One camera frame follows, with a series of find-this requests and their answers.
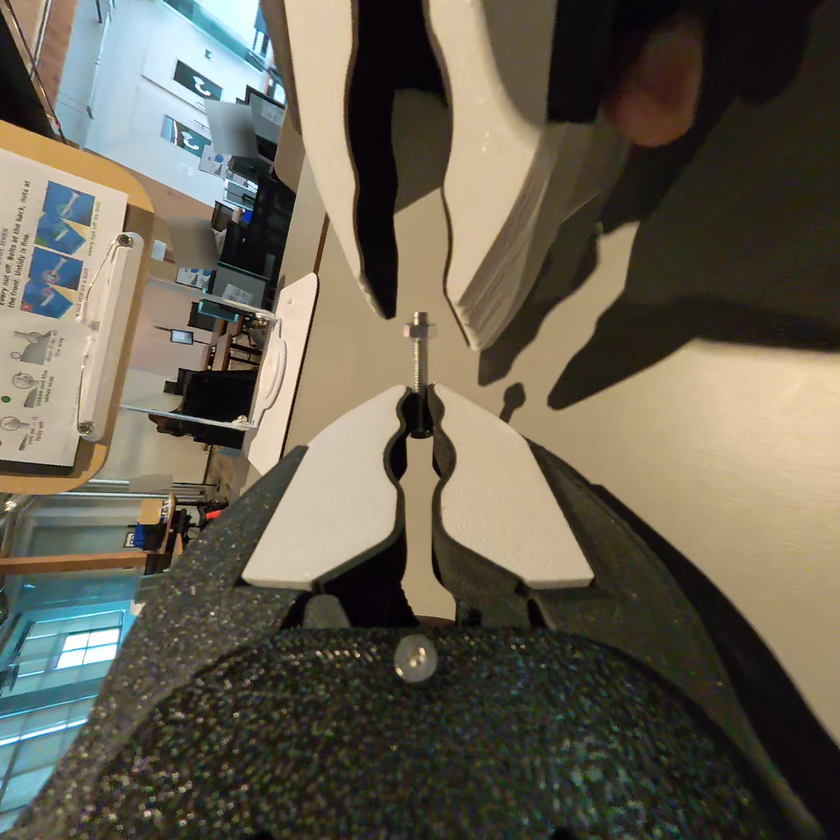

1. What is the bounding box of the wooden clipboard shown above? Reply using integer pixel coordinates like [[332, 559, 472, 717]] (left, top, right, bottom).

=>
[[0, 118, 156, 494]]

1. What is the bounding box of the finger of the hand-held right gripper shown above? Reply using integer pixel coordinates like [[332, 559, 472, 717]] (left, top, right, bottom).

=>
[[281, 0, 401, 320], [425, 0, 632, 350]]

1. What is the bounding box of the silver bolt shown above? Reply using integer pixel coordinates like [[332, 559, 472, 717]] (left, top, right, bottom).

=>
[[410, 314, 431, 439]]

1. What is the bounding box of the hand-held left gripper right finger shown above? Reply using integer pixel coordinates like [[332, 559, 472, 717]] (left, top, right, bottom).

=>
[[427, 385, 596, 595]]

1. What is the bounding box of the white clip bar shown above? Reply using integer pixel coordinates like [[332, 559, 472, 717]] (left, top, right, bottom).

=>
[[77, 231, 147, 442]]

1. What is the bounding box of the white base board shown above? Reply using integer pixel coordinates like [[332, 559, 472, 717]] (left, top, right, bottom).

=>
[[243, 272, 320, 476]]

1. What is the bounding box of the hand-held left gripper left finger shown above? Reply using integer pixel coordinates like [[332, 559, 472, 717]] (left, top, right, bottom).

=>
[[240, 385, 413, 590]]

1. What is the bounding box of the person's right hand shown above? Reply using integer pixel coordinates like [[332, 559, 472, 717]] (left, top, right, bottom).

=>
[[605, 18, 708, 150]]

